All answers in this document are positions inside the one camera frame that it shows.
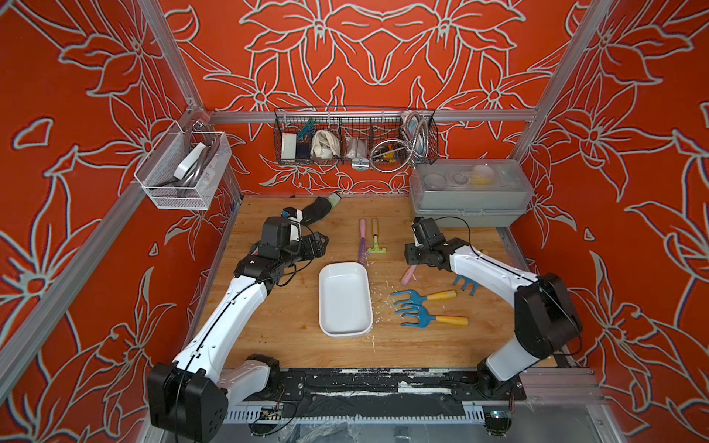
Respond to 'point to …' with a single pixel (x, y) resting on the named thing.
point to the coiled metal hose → (394, 156)
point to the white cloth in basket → (325, 145)
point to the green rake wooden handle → (376, 249)
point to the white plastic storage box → (344, 301)
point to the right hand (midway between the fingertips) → (406, 251)
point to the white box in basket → (288, 146)
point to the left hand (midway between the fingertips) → (318, 238)
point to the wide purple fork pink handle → (408, 275)
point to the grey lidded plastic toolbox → (471, 193)
